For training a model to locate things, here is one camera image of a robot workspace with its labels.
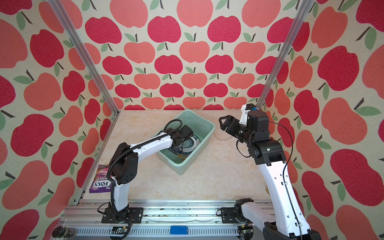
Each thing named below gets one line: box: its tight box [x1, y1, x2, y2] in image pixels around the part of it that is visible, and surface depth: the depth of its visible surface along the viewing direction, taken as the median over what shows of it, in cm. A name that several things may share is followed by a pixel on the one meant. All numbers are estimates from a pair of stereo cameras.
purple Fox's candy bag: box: [89, 164, 112, 194], surface depth 85 cm
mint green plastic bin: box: [157, 110, 216, 176], surface depth 92 cm
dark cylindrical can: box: [52, 225, 78, 239], surface depth 64 cm
